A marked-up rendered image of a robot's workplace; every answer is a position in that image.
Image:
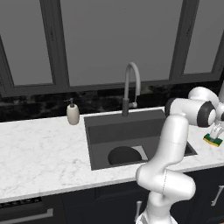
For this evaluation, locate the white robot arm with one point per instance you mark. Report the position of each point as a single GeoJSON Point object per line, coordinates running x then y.
{"type": "Point", "coordinates": [172, 151]}

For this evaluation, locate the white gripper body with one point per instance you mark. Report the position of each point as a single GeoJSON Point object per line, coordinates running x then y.
{"type": "Point", "coordinates": [216, 131]}

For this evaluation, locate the black dishwasher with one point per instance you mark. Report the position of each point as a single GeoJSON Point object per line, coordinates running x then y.
{"type": "Point", "coordinates": [29, 208]}

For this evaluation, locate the dark framed window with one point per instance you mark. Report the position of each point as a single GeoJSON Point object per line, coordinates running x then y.
{"type": "Point", "coordinates": [58, 43]}

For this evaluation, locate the dark cupboard door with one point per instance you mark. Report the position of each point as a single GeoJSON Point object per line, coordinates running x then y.
{"type": "Point", "coordinates": [102, 204]}
{"type": "Point", "coordinates": [205, 198]}

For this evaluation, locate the green and yellow sponge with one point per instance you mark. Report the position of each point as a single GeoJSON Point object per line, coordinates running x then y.
{"type": "Point", "coordinates": [213, 141]}

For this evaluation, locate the dark grey sink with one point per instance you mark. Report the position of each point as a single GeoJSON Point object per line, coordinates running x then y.
{"type": "Point", "coordinates": [122, 131]}

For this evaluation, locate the cream soap dispenser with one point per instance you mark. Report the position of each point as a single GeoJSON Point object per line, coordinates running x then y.
{"type": "Point", "coordinates": [73, 114]}

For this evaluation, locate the grey curved tap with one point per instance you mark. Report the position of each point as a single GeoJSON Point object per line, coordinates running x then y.
{"type": "Point", "coordinates": [127, 87]}

